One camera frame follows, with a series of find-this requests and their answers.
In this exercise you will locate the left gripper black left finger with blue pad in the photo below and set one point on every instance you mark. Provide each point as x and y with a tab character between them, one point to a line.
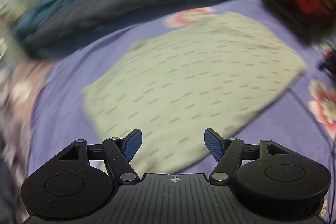
119	153

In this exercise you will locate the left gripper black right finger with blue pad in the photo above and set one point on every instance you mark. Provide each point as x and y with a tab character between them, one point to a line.
226	152

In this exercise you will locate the green polka dot sweater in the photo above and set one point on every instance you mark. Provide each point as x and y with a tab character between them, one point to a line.
219	72

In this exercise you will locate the purple floral bed sheet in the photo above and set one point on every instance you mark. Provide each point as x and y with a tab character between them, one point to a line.
59	117

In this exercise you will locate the mauve striped floral blanket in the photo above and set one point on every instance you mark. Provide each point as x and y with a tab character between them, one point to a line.
20	88

